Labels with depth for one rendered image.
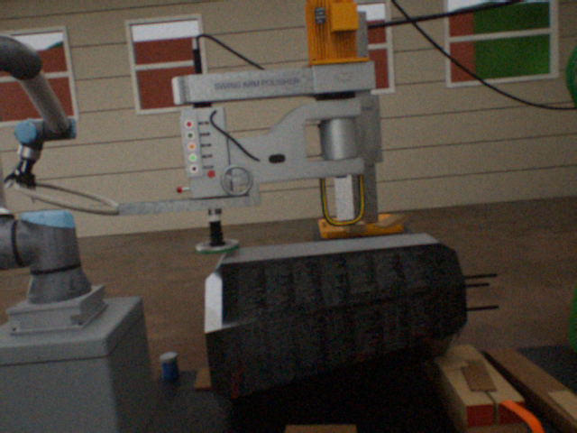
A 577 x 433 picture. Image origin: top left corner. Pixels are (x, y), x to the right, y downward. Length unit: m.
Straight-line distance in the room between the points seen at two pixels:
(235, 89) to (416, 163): 6.55
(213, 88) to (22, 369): 1.45
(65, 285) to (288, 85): 1.39
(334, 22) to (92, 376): 1.81
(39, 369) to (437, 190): 7.85
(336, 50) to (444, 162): 6.47
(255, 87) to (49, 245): 1.26
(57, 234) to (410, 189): 7.56
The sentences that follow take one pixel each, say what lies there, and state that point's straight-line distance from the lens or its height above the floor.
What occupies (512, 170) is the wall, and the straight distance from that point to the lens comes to 9.38.
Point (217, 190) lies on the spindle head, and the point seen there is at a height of 1.14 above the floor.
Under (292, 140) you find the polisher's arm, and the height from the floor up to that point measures 1.34.
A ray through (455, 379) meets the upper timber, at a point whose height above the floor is 0.21.
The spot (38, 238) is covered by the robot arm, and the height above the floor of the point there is 1.12.
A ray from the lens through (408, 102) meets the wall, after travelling 8.86.
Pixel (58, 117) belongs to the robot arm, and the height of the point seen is 1.51.
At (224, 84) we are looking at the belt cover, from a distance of 2.56.
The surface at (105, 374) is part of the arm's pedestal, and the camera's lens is 1.68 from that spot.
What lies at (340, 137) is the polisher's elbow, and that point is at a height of 1.33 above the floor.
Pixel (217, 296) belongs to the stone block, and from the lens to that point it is 2.46.
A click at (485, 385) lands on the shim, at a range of 2.59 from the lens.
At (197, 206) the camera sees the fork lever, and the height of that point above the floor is 1.07.
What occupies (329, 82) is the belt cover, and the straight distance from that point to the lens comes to 2.62.
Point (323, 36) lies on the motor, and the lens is 2.68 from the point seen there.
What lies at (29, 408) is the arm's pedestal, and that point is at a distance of 1.80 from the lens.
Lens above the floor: 1.37
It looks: 9 degrees down
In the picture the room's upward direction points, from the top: 5 degrees counter-clockwise
